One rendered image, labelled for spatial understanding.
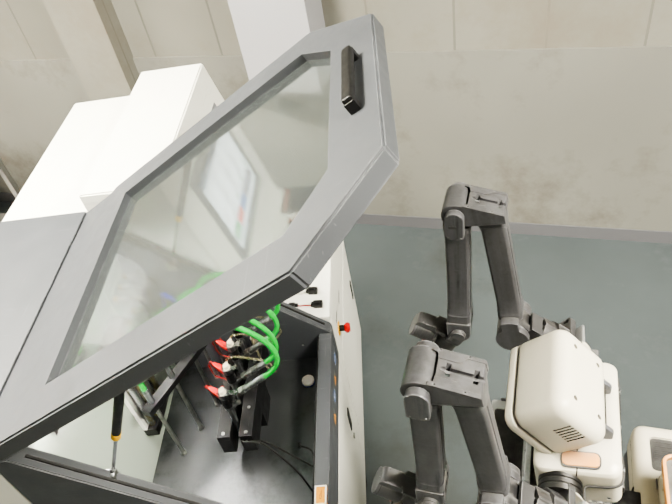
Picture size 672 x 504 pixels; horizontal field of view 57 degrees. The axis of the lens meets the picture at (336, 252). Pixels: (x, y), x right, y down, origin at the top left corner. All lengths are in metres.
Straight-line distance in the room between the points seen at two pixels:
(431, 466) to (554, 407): 0.26
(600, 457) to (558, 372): 0.19
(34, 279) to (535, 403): 1.17
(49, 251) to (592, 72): 2.35
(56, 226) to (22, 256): 0.12
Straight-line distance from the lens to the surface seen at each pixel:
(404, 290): 3.34
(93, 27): 3.57
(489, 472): 1.21
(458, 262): 1.40
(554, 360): 1.32
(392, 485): 1.36
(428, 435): 1.14
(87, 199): 1.76
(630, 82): 3.12
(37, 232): 1.80
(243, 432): 1.77
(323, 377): 1.85
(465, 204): 1.29
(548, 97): 3.14
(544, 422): 1.29
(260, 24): 3.01
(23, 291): 1.63
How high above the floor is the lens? 2.43
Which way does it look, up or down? 42 degrees down
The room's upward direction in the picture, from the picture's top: 12 degrees counter-clockwise
